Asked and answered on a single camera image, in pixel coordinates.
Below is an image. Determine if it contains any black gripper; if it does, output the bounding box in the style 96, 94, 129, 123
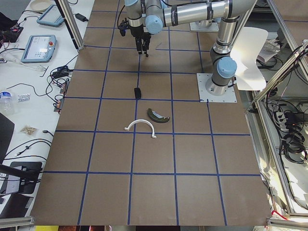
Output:
119, 20, 151, 57

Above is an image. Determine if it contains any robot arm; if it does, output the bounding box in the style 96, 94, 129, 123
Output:
117, 0, 256, 96

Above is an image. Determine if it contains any black brake pad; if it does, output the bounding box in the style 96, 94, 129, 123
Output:
134, 88, 142, 99

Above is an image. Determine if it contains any green brake shoe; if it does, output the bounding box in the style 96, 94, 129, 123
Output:
147, 108, 170, 123

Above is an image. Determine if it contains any black power adapter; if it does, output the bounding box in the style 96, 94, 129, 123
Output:
75, 13, 89, 22

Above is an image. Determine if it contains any white curved plastic part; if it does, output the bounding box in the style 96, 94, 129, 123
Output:
124, 119, 158, 140

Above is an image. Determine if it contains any blue teach pendant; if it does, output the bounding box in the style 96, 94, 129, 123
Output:
21, 35, 57, 63
37, 5, 64, 27

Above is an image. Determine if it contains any white chair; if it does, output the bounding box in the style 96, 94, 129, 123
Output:
230, 27, 268, 91

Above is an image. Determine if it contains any beige plate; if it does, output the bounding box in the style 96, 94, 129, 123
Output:
30, 0, 53, 13

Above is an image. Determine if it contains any bag of small parts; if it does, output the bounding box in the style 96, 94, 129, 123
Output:
20, 125, 38, 136

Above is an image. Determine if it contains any clear plastic bottle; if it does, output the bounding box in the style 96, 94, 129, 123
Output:
0, 91, 15, 115

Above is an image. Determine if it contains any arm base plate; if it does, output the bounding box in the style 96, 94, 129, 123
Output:
197, 73, 237, 103

